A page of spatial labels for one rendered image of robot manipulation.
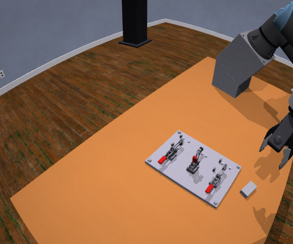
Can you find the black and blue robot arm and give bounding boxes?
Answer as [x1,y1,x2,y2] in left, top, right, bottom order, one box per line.
[247,2,293,153]

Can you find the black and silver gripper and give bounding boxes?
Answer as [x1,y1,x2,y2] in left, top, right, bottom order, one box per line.
[259,106,293,170]

